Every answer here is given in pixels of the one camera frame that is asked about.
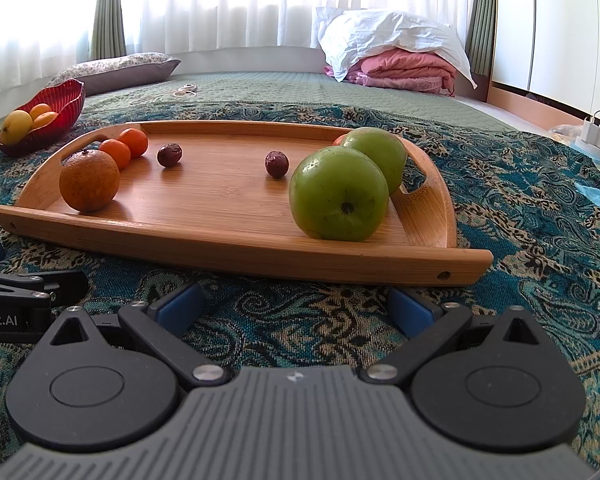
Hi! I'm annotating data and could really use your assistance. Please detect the white wardrobe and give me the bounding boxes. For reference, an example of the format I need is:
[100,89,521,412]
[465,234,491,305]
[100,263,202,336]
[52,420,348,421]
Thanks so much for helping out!
[489,0,600,127]

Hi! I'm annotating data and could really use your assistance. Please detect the folded pink blanket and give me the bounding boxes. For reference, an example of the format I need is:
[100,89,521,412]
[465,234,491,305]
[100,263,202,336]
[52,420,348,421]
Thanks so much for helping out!
[323,49,459,97]

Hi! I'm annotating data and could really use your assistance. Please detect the teal paisley blanket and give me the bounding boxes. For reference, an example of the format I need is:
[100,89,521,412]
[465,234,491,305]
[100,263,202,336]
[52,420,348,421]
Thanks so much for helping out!
[0,100,600,463]

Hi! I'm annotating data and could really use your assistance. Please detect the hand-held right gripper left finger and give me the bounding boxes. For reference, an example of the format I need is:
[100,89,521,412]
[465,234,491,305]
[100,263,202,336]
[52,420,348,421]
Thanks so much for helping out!
[35,281,232,389]

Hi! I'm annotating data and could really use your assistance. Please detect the green curtain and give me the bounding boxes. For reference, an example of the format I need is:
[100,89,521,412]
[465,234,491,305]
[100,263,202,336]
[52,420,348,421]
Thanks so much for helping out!
[465,0,499,79]
[89,0,126,61]

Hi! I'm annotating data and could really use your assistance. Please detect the wooden tray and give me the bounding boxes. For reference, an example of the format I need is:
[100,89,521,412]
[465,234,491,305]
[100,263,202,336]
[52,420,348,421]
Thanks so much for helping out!
[0,120,495,287]

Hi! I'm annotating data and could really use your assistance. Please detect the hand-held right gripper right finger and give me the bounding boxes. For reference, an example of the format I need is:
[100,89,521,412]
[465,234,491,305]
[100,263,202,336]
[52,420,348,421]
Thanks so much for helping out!
[358,286,566,387]

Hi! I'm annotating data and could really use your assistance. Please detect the floral pillow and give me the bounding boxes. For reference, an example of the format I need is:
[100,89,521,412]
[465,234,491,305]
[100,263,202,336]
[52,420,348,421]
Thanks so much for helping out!
[45,52,182,97]

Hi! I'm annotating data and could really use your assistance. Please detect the large brownish orange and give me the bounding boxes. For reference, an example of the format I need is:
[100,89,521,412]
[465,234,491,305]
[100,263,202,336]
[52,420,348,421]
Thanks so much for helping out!
[59,149,121,213]

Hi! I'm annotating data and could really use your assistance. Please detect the white sheer curtain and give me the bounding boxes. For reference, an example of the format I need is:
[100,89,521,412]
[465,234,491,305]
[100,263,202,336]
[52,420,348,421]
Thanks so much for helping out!
[0,0,481,103]

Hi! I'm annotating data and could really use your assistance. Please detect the red glass bowl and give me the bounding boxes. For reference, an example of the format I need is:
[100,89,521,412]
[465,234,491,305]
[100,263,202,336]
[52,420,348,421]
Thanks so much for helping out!
[0,79,86,159]

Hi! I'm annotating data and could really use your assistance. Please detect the large green apple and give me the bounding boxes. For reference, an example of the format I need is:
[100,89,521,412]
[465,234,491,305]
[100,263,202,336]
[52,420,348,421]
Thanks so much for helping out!
[288,150,391,242]

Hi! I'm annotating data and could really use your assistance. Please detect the yellow fruit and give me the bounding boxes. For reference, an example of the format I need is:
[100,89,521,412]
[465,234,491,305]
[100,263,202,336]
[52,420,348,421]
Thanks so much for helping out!
[0,109,34,145]

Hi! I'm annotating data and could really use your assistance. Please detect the white pillow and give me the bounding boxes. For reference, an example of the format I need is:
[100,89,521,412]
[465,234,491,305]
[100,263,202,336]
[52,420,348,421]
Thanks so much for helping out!
[313,6,479,90]

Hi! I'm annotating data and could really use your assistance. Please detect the green quilted bedspread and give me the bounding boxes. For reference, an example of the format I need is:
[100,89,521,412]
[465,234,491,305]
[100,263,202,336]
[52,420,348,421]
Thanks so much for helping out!
[82,71,531,134]

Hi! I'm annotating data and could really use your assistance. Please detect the white power strip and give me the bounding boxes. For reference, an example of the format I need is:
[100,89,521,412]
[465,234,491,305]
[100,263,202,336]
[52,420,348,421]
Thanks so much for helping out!
[577,110,600,162]

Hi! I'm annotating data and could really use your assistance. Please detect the red date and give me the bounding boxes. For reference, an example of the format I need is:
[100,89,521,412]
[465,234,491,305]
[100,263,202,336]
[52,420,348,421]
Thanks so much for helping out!
[264,150,290,179]
[156,143,184,169]

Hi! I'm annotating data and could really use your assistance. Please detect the clear plastic bag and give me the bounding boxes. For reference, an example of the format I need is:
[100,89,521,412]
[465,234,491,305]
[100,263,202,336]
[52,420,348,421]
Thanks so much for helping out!
[547,122,584,144]

